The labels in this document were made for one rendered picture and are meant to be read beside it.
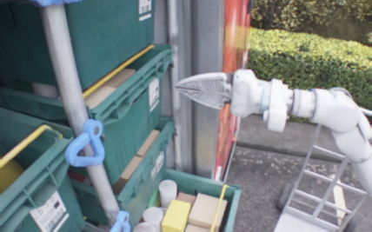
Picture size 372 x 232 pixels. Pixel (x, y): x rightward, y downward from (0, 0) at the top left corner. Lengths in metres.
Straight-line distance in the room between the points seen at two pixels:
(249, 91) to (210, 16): 0.31
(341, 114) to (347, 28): 4.97
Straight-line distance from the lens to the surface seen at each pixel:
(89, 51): 0.47
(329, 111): 0.52
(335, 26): 5.37
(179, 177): 1.05
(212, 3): 0.72
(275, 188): 2.61
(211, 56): 0.76
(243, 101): 0.51
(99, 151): 0.44
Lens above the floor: 1.95
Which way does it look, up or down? 32 degrees down
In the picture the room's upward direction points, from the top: 1 degrees counter-clockwise
